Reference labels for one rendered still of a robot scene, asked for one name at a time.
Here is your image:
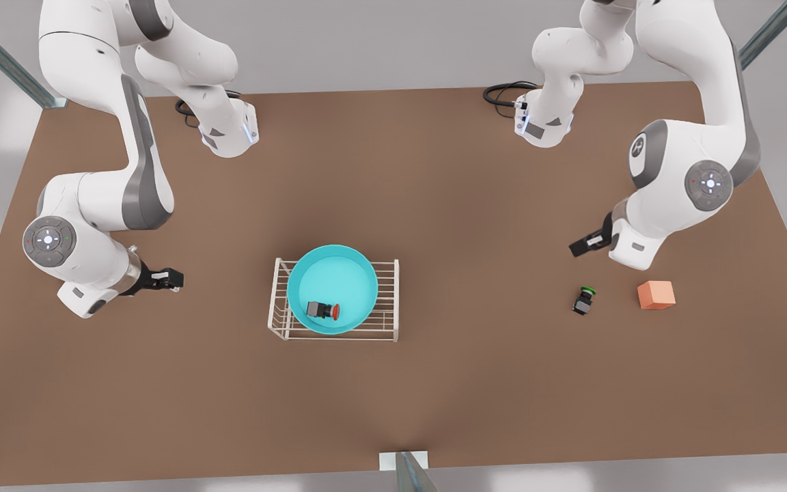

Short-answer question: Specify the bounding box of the red button switch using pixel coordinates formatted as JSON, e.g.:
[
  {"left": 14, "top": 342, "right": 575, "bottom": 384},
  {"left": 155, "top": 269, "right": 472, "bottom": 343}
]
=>
[{"left": 306, "top": 300, "right": 342, "bottom": 322}]

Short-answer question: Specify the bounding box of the teal round plate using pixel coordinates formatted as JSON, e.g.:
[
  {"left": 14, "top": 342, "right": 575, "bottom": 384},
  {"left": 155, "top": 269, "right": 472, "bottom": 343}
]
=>
[{"left": 287, "top": 245, "right": 379, "bottom": 336}]

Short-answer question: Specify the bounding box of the orange cube block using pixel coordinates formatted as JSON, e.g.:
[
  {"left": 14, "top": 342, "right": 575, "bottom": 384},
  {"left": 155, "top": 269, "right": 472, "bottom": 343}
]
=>
[{"left": 637, "top": 280, "right": 677, "bottom": 311}]

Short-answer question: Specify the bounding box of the green button switch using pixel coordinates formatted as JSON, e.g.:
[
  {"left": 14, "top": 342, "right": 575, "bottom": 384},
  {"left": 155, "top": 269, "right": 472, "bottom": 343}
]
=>
[{"left": 572, "top": 286, "right": 598, "bottom": 316}]

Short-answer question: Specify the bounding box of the black cable loop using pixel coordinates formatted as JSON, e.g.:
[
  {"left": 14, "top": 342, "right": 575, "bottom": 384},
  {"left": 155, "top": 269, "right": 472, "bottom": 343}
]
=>
[
  {"left": 175, "top": 90, "right": 245, "bottom": 131},
  {"left": 483, "top": 81, "right": 542, "bottom": 121}
]

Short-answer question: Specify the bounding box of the white wire shelf rack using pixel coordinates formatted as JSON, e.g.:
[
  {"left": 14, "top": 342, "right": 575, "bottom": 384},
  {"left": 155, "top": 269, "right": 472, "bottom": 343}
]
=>
[{"left": 268, "top": 258, "right": 400, "bottom": 343}]

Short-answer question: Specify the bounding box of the silver frame post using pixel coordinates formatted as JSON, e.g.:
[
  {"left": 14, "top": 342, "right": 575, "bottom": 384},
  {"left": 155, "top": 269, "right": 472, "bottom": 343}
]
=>
[
  {"left": 738, "top": 0, "right": 787, "bottom": 70},
  {"left": 378, "top": 450, "right": 437, "bottom": 492},
  {"left": 0, "top": 5, "right": 68, "bottom": 111}
]

